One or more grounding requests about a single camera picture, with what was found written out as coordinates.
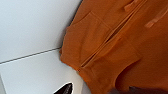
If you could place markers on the white wardrobe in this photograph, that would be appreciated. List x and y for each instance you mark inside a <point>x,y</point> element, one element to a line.
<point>26,26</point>

